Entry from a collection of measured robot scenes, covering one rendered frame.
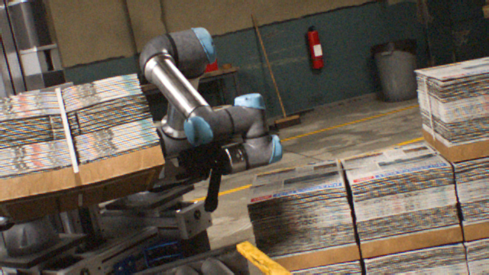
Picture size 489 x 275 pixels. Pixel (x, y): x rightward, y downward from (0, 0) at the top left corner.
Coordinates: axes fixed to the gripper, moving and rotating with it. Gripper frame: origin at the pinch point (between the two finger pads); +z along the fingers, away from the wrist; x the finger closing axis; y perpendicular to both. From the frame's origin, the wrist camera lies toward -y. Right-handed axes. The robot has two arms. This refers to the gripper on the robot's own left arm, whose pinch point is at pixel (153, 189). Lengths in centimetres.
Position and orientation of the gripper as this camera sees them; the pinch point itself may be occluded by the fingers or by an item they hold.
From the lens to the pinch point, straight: 174.6
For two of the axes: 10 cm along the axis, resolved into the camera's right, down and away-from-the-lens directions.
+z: -9.3, 2.3, -2.9
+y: -3.0, -9.3, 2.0
